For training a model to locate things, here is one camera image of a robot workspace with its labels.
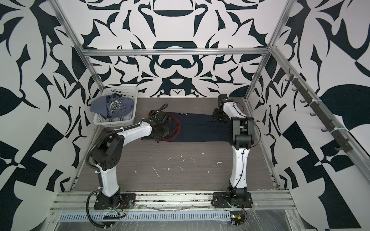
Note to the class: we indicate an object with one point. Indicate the white slotted cable duct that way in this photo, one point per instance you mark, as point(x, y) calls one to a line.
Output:
point(163, 216)

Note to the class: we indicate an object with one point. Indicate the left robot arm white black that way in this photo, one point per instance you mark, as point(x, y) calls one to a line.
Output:
point(106, 152)

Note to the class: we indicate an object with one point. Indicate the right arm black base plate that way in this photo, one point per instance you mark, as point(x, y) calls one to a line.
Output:
point(222, 200)

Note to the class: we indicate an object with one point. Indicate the navy tank top red trim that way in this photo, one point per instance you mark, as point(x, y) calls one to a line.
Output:
point(187, 127)

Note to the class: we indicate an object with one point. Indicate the aluminium frame enclosure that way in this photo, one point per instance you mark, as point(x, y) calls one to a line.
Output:
point(358, 155)

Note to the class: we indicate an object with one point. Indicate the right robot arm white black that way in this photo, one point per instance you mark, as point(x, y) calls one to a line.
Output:
point(241, 138)

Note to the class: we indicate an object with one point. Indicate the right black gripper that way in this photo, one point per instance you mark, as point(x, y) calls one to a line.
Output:
point(215, 114)

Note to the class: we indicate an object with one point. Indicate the grey blue printed tank top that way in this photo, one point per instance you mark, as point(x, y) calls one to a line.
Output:
point(112, 106)

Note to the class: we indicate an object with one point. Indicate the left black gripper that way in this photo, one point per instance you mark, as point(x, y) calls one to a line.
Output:
point(167, 132)

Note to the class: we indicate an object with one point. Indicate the small green circuit board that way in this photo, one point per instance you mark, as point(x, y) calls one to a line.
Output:
point(238, 219)

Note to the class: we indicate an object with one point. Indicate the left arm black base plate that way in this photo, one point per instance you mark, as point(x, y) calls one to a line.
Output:
point(119, 201)

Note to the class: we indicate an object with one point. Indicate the white plastic laundry basket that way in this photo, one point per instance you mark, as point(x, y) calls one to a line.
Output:
point(122, 121)

